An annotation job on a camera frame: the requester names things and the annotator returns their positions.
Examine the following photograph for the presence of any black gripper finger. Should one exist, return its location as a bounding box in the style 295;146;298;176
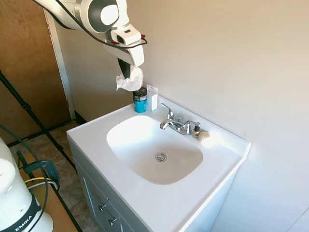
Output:
117;58;126;78
125;60;133;80

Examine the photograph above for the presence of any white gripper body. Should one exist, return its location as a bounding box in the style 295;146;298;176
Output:
103;44;146;68

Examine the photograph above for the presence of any white tissue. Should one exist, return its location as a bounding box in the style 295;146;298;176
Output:
115;67;145;92

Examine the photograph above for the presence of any blue jar with black lid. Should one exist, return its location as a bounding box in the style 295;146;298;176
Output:
132;87;148;114

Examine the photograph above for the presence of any dark baseboard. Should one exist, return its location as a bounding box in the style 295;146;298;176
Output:
73;110;88;125

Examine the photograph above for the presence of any brown wooden door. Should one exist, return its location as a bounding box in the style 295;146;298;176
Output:
0;0;72;145

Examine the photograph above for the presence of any beige seashell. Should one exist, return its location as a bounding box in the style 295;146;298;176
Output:
197;131;211;142

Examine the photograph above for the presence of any black tripod leg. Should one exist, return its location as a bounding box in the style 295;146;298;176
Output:
0;70;78;174

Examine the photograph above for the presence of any blue-grey bar clamp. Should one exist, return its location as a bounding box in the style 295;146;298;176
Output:
16;151;61;189

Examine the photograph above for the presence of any grey vanity cabinet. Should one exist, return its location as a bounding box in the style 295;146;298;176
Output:
68;138;150;232

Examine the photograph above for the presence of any white sink vanity top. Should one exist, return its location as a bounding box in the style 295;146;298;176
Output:
66;95;252;232

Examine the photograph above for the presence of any wooden robot platform board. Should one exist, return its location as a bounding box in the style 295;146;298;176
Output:
14;157;83;232

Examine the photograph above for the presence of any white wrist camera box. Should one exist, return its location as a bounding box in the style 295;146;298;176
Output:
110;23;148;46

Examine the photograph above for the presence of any white door frame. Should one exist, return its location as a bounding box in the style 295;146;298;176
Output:
43;7;77;120

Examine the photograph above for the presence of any chrome two-handle faucet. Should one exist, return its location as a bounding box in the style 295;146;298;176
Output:
159;103;201;136

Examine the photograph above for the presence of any thick black cable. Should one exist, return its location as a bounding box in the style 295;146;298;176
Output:
0;124;49;232

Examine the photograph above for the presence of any yellow cable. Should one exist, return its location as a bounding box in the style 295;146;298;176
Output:
25;177;60;191

